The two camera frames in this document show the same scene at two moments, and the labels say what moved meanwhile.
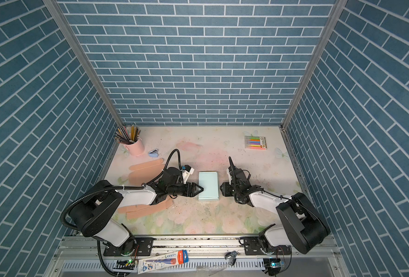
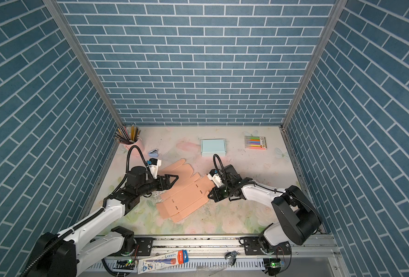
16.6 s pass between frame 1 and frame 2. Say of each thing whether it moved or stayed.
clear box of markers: stayed
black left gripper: moved
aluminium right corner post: stayed
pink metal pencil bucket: stayed
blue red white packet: stayed
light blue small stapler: stayed
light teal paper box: moved
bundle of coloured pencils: stayed
